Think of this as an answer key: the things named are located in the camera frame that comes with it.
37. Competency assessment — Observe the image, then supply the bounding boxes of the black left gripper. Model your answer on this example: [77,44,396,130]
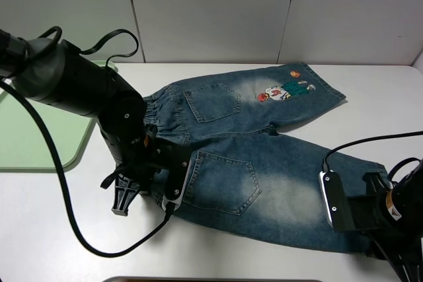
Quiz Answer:
[112,125,192,217]

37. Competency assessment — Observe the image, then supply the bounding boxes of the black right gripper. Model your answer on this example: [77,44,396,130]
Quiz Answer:
[343,172,401,232]

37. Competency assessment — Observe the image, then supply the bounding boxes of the children's blue denim shorts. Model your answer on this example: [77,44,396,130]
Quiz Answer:
[144,63,370,253]

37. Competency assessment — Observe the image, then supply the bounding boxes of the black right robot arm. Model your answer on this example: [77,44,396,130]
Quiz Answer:
[343,158,422,281]

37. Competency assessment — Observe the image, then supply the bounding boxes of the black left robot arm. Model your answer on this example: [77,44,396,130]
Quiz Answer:
[1,26,191,216]

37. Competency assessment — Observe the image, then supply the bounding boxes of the light green plastic tray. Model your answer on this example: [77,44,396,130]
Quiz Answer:
[0,59,119,173]

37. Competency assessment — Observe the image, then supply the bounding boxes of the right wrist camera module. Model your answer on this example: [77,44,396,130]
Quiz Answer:
[319,171,348,230]

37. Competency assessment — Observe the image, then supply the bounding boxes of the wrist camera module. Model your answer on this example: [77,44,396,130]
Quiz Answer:
[162,146,192,212]
[319,171,348,230]

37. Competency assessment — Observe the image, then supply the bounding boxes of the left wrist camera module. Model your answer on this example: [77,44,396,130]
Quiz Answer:
[162,146,192,212]

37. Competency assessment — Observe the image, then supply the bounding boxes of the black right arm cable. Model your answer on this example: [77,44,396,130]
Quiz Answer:
[322,131,423,173]

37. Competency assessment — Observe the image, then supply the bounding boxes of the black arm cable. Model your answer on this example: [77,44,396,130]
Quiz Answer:
[322,131,423,173]
[0,26,174,258]

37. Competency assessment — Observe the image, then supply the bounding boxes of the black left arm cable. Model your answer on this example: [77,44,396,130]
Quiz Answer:
[0,26,174,258]

